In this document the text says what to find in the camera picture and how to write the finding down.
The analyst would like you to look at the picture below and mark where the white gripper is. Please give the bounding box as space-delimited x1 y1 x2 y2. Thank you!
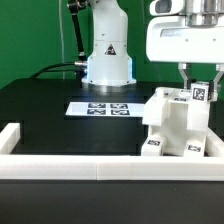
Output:
146 0 224 100

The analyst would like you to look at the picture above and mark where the white tagged cube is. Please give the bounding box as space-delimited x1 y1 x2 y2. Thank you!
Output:
191 82 212 103

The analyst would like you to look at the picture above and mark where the white chair back frame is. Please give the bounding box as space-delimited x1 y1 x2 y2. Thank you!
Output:
142 87 210 130

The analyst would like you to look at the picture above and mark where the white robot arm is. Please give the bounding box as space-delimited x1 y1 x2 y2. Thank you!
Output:
82 0 224 94

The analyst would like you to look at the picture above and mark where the white marker sheet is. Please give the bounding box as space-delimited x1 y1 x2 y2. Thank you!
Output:
66 102 144 117

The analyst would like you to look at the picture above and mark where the black cable bundle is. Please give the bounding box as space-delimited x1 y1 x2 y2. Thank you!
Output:
29 61 88 80

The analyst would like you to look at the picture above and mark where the white hanging cable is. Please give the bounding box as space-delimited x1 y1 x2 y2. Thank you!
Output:
58 0 66 80

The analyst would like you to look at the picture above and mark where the white U-shaped obstacle frame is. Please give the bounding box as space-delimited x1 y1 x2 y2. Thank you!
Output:
0 123 224 181

